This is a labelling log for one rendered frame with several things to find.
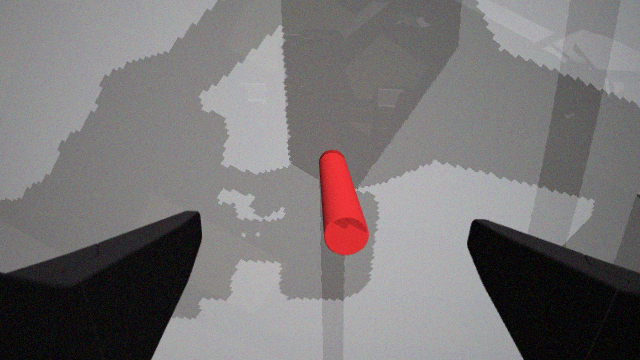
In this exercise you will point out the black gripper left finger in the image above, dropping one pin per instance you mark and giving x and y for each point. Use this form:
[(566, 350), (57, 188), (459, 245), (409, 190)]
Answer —
[(107, 301)]

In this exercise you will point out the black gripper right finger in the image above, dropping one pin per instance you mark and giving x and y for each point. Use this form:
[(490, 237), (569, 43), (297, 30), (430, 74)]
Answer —
[(557, 303)]

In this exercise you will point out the red peg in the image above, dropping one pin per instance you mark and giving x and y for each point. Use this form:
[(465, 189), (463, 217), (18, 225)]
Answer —
[(345, 228)]

